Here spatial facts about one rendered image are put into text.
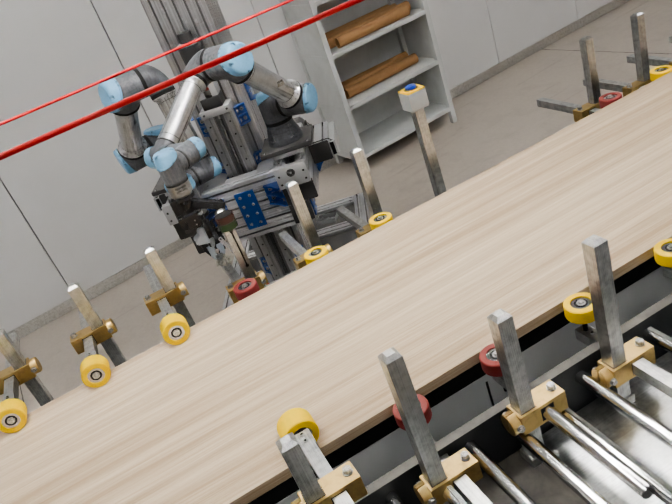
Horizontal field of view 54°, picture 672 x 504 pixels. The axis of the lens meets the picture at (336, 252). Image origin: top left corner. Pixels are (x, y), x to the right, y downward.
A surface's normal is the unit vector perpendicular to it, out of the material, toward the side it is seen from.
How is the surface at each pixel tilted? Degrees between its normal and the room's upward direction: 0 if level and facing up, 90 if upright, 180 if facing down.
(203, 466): 0
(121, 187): 90
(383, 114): 90
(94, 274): 90
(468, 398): 90
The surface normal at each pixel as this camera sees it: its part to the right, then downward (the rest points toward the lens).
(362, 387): -0.32, -0.83
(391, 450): 0.39, 0.33
